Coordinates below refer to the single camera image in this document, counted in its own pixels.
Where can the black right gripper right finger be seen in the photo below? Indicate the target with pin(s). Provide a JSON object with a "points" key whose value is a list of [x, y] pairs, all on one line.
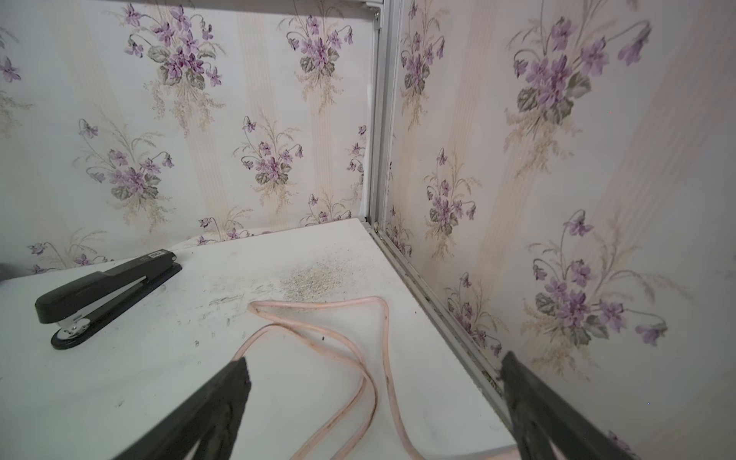
{"points": [[544, 425]]}

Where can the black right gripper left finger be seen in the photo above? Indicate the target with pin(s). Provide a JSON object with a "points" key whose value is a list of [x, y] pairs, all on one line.
{"points": [[205, 426]]}

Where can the black stapler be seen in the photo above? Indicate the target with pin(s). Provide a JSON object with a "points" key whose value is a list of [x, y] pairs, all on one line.
{"points": [[85, 306]]}

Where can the aluminium corner frame post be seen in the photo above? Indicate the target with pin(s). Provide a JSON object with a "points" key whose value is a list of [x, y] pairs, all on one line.
{"points": [[387, 27]]}

